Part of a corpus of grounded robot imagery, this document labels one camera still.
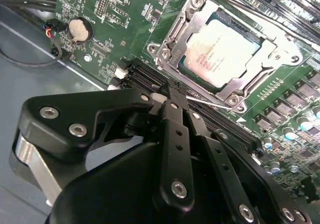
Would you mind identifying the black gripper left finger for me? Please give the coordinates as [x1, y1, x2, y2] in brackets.
[9, 81, 196, 214]

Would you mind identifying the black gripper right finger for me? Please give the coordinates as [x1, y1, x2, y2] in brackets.
[175, 86, 315, 224]

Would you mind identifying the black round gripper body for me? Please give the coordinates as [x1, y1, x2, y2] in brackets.
[44, 141, 236, 224]

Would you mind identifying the CPU with silver top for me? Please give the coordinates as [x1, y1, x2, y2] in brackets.
[178, 17, 267, 90]

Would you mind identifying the metal socket cover frame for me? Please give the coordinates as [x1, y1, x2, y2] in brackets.
[166, 0, 302, 102]

